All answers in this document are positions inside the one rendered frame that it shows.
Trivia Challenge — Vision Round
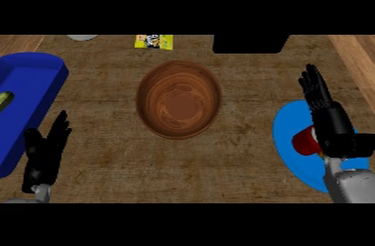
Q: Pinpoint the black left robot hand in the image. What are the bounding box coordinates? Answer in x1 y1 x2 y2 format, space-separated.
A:
21 109 74 194

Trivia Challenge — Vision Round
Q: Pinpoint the brown wooden bowl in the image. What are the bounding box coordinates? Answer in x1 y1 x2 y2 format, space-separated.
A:
135 60 225 141

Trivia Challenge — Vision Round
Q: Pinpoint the grey round object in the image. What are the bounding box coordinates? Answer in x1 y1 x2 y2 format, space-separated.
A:
67 34 99 42

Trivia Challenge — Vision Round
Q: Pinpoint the dark blue container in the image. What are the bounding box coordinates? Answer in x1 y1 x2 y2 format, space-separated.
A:
0 52 71 180

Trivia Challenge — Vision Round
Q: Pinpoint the red can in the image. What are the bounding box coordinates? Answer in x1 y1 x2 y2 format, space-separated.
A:
290 125 325 157

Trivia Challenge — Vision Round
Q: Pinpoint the blue plate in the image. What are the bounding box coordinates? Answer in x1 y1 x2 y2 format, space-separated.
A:
272 99 371 193

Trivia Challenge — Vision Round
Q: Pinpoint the yellow snack packet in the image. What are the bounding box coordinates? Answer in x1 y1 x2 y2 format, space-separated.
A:
133 34 175 52

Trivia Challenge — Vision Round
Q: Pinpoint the yellow-green object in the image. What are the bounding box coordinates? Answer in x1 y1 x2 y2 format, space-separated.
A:
0 90 17 113

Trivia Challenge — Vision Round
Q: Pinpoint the black appliance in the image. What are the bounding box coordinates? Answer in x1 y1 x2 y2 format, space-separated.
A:
212 34 291 55

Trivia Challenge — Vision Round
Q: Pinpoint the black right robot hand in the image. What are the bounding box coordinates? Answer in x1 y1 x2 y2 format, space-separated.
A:
297 63 375 160

